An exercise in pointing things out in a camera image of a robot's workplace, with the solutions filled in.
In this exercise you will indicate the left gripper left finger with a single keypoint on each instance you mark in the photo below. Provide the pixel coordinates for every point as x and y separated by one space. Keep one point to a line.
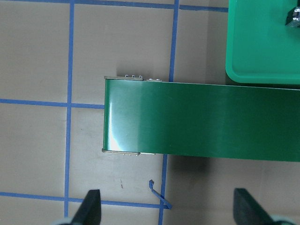
89 212

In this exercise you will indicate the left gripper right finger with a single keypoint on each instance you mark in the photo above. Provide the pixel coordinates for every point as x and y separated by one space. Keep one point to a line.
247 211

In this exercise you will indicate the green push button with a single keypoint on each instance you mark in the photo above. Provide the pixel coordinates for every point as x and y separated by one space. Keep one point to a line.
293 18

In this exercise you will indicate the green conveyor belt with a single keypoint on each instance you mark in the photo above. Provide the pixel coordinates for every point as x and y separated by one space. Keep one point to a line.
201 120

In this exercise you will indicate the green plastic tray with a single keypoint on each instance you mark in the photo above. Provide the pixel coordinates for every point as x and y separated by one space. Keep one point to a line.
260 47

